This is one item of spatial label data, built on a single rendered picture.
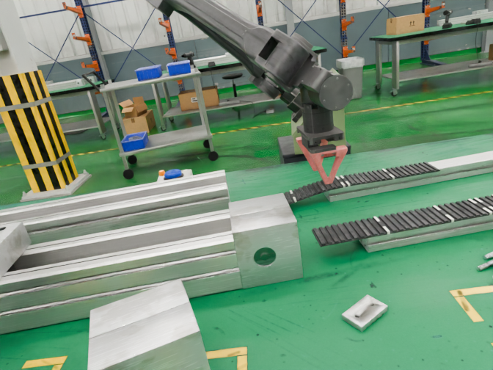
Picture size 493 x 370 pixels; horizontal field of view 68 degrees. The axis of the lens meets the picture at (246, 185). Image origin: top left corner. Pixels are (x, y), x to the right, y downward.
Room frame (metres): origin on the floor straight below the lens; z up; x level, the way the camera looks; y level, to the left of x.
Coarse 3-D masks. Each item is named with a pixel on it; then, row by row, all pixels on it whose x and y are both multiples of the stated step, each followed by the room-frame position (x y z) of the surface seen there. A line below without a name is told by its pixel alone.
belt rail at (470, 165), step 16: (448, 160) 0.70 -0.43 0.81; (464, 160) 0.69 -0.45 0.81; (480, 160) 0.67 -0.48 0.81; (416, 176) 0.67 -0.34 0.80; (432, 176) 0.67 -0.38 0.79; (448, 176) 0.67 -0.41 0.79; (464, 176) 0.67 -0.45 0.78; (336, 192) 0.66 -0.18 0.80; (352, 192) 0.66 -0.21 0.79; (368, 192) 0.66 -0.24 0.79
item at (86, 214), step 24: (120, 192) 0.69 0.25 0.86; (144, 192) 0.69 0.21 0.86; (168, 192) 0.69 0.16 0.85; (192, 192) 0.62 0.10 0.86; (216, 192) 0.62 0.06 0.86; (0, 216) 0.68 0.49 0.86; (24, 216) 0.68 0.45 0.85; (48, 216) 0.63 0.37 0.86; (72, 216) 0.61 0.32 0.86; (96, 216) 0.61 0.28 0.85; (120, 216) 0.62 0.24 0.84; (144, 216) 0.62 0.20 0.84; (168, 216) 0.62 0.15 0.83; (48, 240) 0.61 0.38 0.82
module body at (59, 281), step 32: (160, 224) 0.51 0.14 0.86; (192, 224) 0.50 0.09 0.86; (224, 224) 0.50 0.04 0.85; (32, 256) 0.49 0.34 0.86; (64, 256) 0.49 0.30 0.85; (96, 256) 0.45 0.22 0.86; (128, 256) 0.43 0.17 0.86; (160, 256) 0.43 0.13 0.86; (192, 256) 0.43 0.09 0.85; (224, 256) 0.43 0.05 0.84; (0, 288) 0.42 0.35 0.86; (32, 288) 0.43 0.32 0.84; (64, 288) 0.42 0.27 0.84; (96, 288) 0.42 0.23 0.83; (128, 288) 0.44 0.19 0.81; (192, 288) 0.43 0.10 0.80; (224, 288) 0.43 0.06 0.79; (0, 320) 0.42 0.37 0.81; (32, 320) 0.42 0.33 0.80; (64, 320) 0.42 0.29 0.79
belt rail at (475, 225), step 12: (492, 216) 0.48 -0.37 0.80; (420, 228) 0.47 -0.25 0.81; (432, 228) 0.47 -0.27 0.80; (444, 228) 0.47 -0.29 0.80; (456, 228) 0.48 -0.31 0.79; (468, 228) 0.47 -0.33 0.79; (480, 228) 0.48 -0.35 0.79; (492, 228) 0.48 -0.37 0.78; (360, 240) 0.50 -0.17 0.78; (372, 240) 0.47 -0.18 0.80; (384, 240) 0.48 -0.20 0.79; (396, 240) 0.47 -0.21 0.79; (408, 240) 0.47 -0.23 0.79; (420, 240) 0.47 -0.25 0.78; (432, 240) 0.47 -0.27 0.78
